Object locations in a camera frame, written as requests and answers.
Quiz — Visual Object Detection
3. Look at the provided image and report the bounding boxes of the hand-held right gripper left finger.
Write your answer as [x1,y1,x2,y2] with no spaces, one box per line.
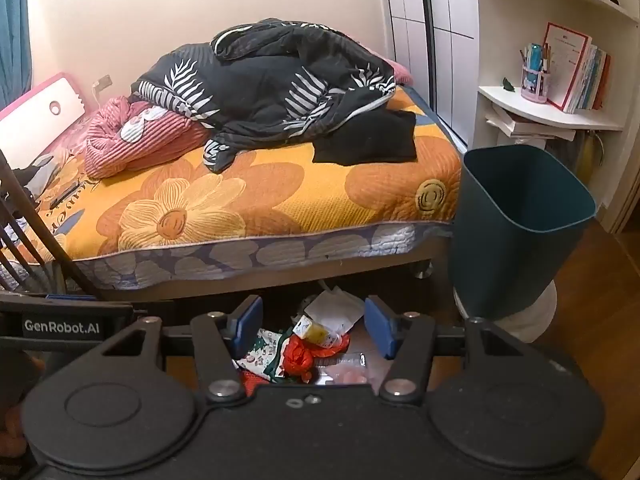
[99,295,265,404]

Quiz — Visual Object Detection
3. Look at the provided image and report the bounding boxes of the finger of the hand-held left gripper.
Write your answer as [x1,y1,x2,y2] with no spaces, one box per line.
[43,293,99,306]

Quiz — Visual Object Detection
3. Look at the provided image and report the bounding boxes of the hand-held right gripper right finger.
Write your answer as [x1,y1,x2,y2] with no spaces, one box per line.
[364,295,533,405]

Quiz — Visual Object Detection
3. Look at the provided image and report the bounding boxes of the christmas print gift bag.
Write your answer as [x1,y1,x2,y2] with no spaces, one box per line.
[234,329,296,379]

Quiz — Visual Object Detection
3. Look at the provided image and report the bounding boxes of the teal plastic trash bin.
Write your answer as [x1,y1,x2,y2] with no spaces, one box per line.
[447,146,598,322]

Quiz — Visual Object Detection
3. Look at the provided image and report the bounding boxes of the person's left hand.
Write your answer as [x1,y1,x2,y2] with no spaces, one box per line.
[0,353,47,464]

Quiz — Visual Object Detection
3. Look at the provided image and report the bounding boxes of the white paper napkin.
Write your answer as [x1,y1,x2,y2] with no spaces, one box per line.
[300,286,366,337]

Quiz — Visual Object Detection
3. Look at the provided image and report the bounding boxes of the clear plastic wrapper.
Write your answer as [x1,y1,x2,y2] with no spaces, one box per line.
[320,347,394,387]

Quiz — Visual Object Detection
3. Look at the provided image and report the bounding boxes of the yellow white small carton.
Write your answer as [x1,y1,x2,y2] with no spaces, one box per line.
[292,315,347,350]

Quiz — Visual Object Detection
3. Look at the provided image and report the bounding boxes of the red plastic bag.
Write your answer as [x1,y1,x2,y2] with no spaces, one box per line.
[281,334,351,384]

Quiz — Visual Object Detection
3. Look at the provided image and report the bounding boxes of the dark wooden chair back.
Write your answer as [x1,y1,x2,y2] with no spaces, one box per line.
[0,149,107,302]

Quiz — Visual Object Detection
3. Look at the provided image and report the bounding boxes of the pink printed blanket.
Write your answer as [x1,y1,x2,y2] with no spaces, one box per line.
[0,112,98,203]

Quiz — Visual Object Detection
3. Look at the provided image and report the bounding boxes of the white round base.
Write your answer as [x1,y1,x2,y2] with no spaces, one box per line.
[452,280,557,344]

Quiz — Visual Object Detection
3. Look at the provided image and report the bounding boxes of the pink striped blanket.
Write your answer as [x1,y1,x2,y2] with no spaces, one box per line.
[84,96,211,180]

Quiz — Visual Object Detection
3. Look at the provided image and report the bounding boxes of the black cloth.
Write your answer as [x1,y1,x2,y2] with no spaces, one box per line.
[312,109,418,166]

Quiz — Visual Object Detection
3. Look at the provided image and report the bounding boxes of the pink white headboard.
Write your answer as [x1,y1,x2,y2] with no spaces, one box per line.
[0,72,94,171]

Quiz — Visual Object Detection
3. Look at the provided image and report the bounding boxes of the black leaf print duvet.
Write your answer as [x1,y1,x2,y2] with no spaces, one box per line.
[131,17,399,175]

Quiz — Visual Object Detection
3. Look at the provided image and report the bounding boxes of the stack of white papers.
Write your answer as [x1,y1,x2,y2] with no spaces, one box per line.
[483,103,577,142]

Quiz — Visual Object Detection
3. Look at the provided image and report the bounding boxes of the pink pillow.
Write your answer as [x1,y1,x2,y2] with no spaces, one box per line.
[384,57,415,86]

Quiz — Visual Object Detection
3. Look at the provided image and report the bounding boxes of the blue curtain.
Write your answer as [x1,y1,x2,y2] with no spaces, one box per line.
[0,0,34,112]

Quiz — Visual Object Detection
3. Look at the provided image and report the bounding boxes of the white bookshelf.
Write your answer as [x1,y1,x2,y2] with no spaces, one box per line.
[472,0,640,233]

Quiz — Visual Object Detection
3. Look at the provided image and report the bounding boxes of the white wardrobe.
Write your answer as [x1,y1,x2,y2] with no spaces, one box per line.
[381,0,482,154]

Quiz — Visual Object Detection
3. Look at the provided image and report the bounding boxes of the pink pen holder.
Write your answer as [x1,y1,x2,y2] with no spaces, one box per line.
[520,65,551,105]

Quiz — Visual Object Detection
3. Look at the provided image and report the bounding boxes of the row of books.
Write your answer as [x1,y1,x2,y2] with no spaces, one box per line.
[567,44,612,114]

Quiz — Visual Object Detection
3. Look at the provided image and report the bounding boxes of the white wall charger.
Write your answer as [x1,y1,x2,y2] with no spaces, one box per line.
[92,74,114,108]

